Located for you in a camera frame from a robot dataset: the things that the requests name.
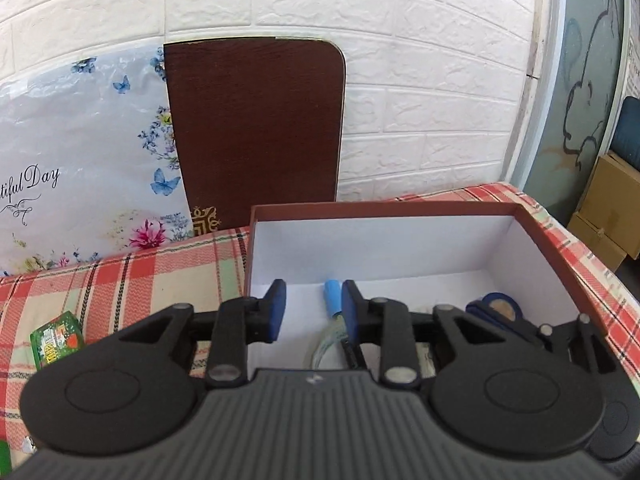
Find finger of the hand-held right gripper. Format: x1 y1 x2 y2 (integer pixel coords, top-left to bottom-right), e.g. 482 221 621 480
536 311 619 377

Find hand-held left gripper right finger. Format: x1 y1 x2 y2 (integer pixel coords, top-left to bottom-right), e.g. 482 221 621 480
341 279 506 390

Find blue tube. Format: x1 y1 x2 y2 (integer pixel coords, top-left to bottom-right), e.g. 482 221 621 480
323 279 344 318

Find floral plastic sheet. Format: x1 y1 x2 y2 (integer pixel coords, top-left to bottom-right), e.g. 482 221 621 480
0 45 197 277

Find clear plastic packet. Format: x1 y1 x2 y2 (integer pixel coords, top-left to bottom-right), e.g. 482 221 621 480
300 317 353 370

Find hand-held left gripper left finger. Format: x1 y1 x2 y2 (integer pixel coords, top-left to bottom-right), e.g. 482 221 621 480
117 279 289 389

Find red plaid cloth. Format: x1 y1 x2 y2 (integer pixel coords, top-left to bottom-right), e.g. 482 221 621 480
0 182 640 480

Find blue tape roll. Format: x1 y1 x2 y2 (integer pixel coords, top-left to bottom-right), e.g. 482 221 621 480
465 291 540 347

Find tan cardboard box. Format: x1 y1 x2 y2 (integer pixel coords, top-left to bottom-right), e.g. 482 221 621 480
567 212 627 272
579 153 640 259

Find dark blue bag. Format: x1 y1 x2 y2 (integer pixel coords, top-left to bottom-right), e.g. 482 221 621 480
613 96 640 166

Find green printed box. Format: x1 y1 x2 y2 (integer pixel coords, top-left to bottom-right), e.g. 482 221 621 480
30 311 86 372

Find white door frame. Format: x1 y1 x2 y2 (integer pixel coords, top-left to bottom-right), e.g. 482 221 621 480
500 0 569 196

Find brown cardboard box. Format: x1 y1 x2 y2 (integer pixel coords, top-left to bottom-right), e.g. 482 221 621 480
243 201 609 376

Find grey panel with cartoon drawing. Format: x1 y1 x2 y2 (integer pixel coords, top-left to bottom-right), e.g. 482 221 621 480
522 0 632 223

